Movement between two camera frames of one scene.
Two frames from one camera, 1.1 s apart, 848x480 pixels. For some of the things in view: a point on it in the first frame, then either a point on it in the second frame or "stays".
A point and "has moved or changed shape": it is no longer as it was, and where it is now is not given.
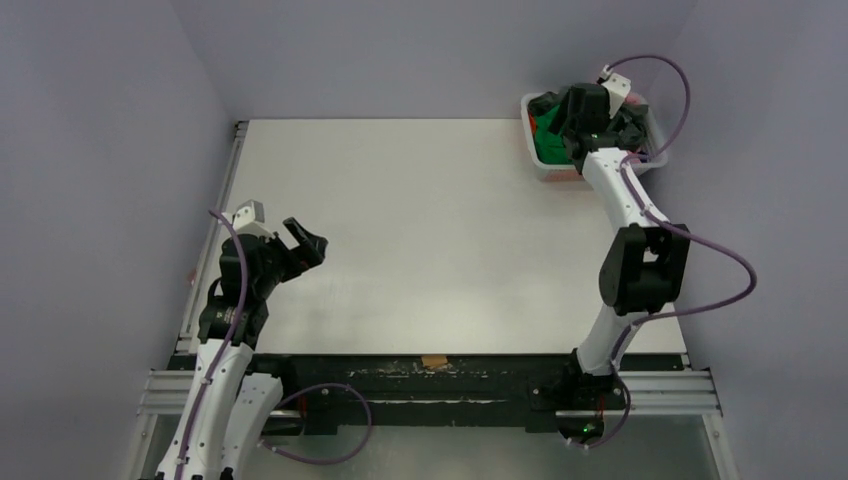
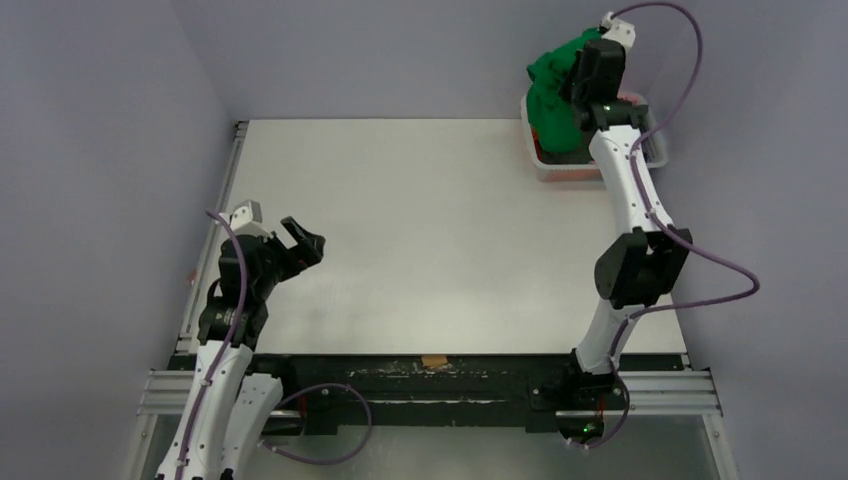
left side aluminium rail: (190, 328) stays
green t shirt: (551, 146) has moved or changed shape
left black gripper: (311, 247) stays
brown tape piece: (434, 361) stays
